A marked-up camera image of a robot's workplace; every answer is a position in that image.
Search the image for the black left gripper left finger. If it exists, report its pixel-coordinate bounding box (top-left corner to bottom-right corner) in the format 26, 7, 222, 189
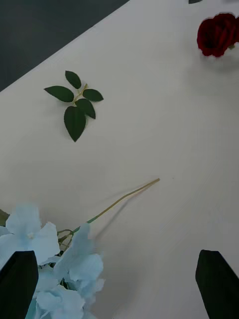
0, 250, 39, 319

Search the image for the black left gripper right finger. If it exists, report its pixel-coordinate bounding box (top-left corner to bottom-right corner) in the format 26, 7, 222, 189
195, 249, 239, 319

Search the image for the pale blue flower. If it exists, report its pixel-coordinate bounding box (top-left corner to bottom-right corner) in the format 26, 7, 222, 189
0, 177, 161, 319

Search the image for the loose green leaf twig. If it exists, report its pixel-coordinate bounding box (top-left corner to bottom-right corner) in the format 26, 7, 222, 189
44, 70, 105, 143

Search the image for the red rose with green stem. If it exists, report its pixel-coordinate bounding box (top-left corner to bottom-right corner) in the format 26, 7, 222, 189
196, 12, 239, 58

